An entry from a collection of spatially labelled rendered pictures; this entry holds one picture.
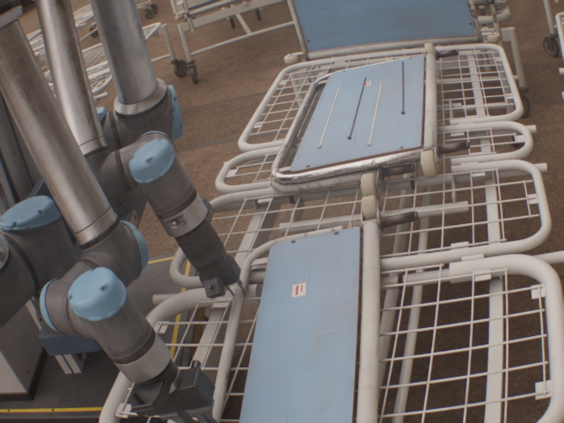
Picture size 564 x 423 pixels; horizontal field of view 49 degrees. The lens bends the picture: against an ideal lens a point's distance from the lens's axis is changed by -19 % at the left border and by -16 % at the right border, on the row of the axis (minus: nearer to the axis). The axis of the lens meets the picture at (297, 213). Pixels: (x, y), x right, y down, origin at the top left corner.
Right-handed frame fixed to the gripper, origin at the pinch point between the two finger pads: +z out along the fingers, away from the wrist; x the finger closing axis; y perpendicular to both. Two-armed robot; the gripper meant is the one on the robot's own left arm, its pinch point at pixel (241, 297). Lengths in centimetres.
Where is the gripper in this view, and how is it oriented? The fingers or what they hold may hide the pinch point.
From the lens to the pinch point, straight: 146.6
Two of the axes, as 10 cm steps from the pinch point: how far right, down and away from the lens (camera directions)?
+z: 4.3, 7.9, 4.4
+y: -0.8, 5.2, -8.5
